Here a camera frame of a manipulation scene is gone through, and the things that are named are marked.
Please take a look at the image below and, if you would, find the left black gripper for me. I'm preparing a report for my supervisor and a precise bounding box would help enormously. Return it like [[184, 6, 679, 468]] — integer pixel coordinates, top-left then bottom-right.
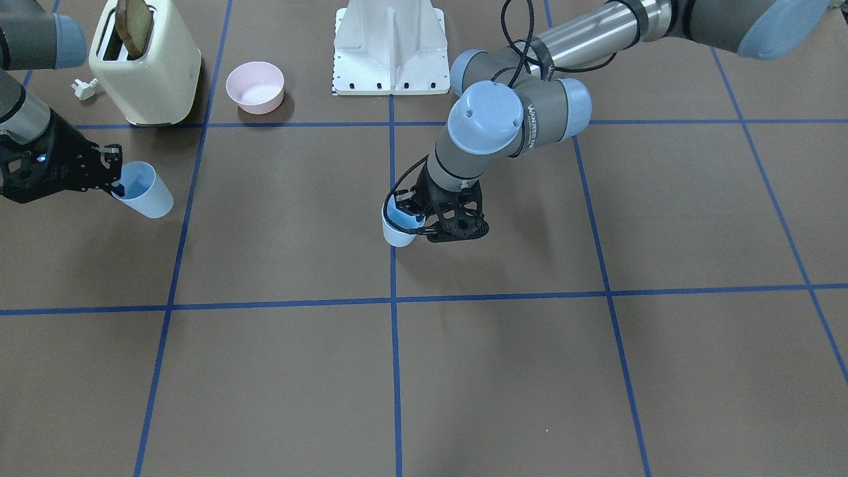
[[396, 166, 462, 225]]

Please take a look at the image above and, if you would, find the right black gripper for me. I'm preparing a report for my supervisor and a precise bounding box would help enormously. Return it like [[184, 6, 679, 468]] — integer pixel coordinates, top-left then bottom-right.
[[38, 111, 125, 198]]

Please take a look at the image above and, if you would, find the blue cup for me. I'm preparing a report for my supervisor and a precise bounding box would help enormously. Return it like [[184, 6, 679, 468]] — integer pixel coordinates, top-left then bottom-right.
[[111, 161, 174, 219], [380, 198, 425, 248]]

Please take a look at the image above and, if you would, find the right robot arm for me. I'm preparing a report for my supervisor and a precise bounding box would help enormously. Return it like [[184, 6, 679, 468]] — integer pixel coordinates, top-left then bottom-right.
[[1, 1, 125, 203]]

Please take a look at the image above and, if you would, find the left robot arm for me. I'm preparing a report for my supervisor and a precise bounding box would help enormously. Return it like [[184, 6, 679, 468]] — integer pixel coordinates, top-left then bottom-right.
[[381, 1, 829, 242]]

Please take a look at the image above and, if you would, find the white power plug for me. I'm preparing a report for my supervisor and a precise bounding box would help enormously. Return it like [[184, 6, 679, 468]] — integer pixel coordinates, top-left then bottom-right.
[[72, 78, 99, 101]]

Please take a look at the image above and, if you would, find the cream toaster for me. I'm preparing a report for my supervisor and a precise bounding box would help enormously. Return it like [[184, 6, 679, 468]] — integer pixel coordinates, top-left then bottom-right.
[[88, 1, 202, 127]]

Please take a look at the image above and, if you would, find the bread slice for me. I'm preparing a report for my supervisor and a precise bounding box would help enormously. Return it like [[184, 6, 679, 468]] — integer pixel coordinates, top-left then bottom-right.
[[115, 0, 152, 60]]

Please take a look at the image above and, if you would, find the pink bowl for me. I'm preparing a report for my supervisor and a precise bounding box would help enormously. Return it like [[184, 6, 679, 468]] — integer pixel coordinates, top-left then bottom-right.
[[225, 61, 285, 115]]

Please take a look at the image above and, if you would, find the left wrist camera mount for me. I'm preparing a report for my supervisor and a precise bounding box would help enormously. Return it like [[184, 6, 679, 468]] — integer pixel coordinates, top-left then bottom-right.
[[425, 182, 490, 242]]

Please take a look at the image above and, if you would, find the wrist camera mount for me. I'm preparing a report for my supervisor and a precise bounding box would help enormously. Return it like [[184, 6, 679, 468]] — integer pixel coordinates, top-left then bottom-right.
[[2, 128, 66, 203], [425, 182, 490, 242]]

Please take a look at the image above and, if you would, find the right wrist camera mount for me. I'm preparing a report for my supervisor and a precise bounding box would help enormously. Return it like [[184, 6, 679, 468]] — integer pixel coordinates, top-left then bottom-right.
[[2, 128, 66, 203]]

